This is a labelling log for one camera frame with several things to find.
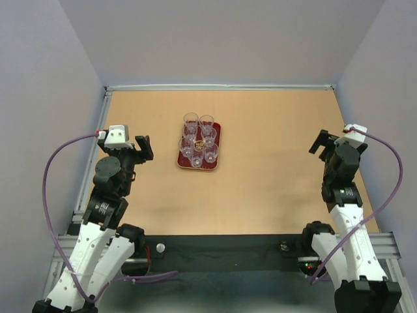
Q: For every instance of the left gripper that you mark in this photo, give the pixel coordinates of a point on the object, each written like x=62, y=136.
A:
x=146, y=150

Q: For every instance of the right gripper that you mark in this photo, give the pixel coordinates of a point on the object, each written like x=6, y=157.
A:
x=324, y=139

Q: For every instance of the clear glass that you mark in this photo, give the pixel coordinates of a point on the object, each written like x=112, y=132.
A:
x=189, y=133
x=186, y=148
x=196, y=159
x=191, y=121
x=206, y=122

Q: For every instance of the clear glass corner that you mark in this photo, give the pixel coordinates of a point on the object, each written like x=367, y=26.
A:
x=208, y=136

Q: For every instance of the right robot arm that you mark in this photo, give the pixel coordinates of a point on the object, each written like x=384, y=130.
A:
x=361, y=284

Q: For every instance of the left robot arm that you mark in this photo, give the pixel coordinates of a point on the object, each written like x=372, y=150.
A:
x=103, y=243

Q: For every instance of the red lacquer tray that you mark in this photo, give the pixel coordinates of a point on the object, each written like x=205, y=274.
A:
x=199, y=146

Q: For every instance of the black base mat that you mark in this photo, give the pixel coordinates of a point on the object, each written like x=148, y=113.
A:
x=220, y=253

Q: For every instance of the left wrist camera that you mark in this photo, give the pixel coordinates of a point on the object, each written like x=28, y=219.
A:
x=115, y=137

